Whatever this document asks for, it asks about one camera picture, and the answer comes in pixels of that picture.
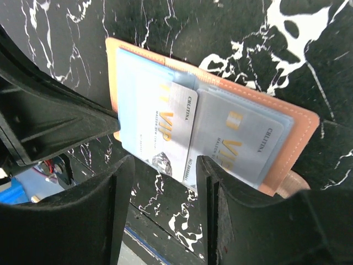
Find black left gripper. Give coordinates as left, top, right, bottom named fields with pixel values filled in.
left=1, top=29, right=120, bottom=177

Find pink leather card holder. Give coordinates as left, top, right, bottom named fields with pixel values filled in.
left=105, top=37, right=319, bottom=196

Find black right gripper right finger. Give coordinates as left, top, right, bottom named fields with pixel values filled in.
left=196, top=156, right=352, bottom=264

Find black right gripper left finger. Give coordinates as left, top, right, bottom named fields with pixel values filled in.
left=1, top=155, right=135, bottom=264

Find silver credit card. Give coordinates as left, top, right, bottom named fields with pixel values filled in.
left=190, top=91, right=285, bottom=188
left=118, top=78, right=197, bottom=182

